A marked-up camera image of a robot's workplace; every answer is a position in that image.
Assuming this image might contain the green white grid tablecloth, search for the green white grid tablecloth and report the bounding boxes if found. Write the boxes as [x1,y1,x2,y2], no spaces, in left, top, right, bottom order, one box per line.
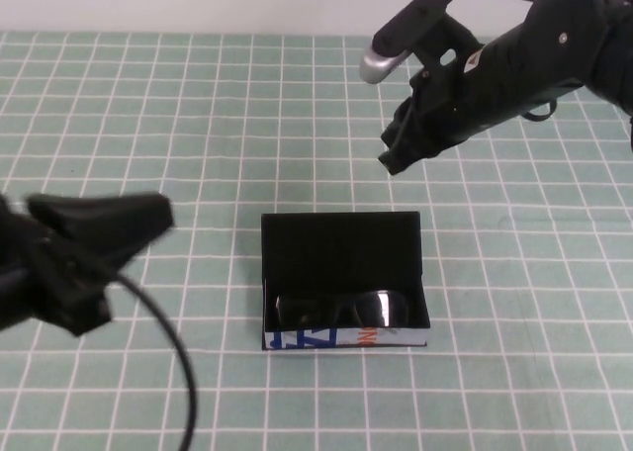
[0,29,633,451]

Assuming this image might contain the black right camera mount bracket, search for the black right camera mount bracket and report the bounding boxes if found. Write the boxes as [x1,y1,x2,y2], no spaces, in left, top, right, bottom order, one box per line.
[419,10,489,76]

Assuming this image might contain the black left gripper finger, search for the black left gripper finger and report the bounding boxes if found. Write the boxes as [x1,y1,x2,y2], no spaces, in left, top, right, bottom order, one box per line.
[27,192,177,235]
[53,222,170,270]

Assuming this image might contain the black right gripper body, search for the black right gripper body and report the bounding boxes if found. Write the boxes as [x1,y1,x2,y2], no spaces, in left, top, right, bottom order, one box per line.
[390,28,545,158]

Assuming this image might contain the black left camera cable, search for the black left camera cable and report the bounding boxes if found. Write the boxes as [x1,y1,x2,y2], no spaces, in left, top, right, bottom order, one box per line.
[114,271,200,451]

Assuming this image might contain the black printed glasses case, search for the black printed glasses case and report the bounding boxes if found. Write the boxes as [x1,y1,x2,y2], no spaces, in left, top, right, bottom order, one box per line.
[259,210,431,352]

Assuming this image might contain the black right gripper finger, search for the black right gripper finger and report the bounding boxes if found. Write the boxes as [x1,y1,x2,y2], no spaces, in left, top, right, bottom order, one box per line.
[378,138,440,176]
[379,102,414,150]

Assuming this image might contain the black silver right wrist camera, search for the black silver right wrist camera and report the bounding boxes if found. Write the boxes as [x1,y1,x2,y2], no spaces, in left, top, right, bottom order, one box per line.
[359,0,450,84]

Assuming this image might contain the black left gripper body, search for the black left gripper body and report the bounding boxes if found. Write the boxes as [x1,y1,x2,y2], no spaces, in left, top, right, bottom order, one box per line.
[0,193,116,339]

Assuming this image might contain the dark frame glasses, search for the dark frame glasses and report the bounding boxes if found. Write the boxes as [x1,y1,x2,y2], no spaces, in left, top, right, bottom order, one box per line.
[273,287,410,329]

